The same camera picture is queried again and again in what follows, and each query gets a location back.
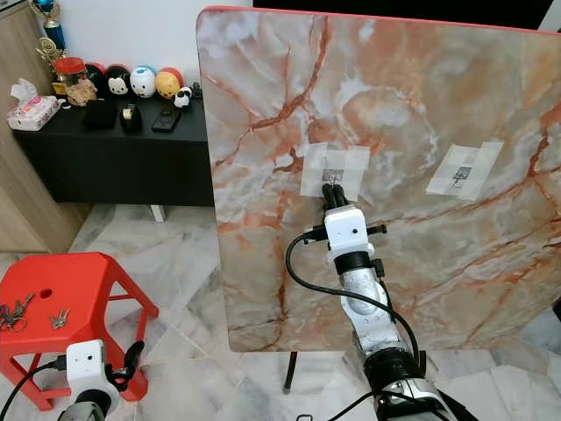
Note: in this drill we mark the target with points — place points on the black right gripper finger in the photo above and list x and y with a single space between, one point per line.
344 196
330 196

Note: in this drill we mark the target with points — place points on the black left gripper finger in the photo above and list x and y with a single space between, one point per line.
134 355

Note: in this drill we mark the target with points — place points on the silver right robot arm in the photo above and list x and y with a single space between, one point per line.
368 307

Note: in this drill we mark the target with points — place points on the metal hook on clear pad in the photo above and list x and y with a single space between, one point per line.
351 162
469 167

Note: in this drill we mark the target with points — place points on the red plastic stool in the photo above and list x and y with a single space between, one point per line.
79 281

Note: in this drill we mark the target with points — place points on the key bunch with purple tag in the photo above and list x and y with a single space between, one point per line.
17 313

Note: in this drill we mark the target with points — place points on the orange marble table top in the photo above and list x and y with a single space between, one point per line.
421 96

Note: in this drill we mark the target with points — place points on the black metal table leg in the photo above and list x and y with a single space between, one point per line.
291 373

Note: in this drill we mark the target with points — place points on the small panda figure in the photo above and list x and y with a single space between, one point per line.
183 97

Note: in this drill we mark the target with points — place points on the black flat pouch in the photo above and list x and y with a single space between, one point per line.
166 119

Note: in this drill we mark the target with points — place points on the black low sideboard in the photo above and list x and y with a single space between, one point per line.
123 167

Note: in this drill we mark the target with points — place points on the yellow bear plush toy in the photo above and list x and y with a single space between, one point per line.
168 84

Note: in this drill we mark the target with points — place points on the light wooden cabinet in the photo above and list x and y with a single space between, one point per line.
22 175

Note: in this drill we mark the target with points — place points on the black tape dispenser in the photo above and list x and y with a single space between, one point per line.
131 117

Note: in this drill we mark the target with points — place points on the white round plush toy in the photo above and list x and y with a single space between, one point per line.
142 82

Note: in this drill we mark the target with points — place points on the pink white tissue pack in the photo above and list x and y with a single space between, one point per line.
35 111

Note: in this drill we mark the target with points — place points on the black mouse plush toy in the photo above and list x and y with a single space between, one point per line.
117 82

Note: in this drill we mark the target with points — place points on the black round plush toy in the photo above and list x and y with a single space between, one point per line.
94 75

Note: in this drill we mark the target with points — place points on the clear jar with red lid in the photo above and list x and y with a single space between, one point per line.
70 74

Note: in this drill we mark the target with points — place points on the gold trophy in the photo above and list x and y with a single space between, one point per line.
50 35

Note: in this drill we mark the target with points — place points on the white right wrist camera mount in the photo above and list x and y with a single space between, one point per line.
346 230

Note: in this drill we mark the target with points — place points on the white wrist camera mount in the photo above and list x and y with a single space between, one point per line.
86 364
346 230

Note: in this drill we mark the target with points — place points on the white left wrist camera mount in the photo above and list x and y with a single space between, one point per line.
86 364

